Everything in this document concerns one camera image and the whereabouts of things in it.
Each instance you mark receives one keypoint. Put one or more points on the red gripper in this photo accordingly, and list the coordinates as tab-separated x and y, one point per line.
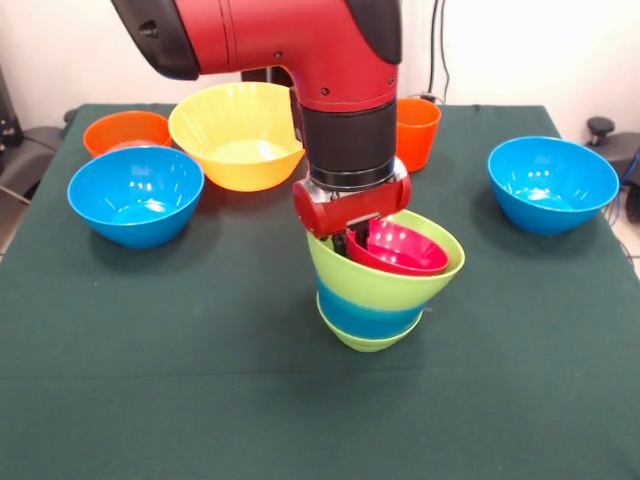
345	207

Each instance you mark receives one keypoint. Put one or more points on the small pink bowl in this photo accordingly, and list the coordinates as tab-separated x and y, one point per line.
405	250

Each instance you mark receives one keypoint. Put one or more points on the large green bowl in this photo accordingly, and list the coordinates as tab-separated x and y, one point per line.
380	287

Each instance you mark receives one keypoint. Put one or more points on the small ribbed blue bowl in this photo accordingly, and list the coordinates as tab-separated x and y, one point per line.
365	317

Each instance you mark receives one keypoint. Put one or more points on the small green bowl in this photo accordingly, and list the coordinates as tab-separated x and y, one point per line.
365	344

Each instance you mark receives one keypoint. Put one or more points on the orange cup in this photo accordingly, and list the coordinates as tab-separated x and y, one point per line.
417	135

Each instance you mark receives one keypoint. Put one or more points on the large yellow bowl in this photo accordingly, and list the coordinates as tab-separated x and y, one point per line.
235	150

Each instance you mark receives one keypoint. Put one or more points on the large blue bowl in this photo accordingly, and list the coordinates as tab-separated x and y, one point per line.
100	185
552	175

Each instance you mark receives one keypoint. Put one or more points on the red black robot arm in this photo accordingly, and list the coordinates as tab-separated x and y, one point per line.
275	35

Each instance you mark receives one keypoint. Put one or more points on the dark green table cloth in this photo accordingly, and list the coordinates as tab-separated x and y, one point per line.
200	400

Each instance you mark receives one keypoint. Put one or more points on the orange bowl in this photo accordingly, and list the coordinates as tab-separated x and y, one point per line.
120	127

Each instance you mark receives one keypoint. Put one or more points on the black chair base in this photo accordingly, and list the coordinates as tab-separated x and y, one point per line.
615	155

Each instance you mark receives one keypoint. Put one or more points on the grey base leg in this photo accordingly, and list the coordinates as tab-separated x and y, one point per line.
30	150

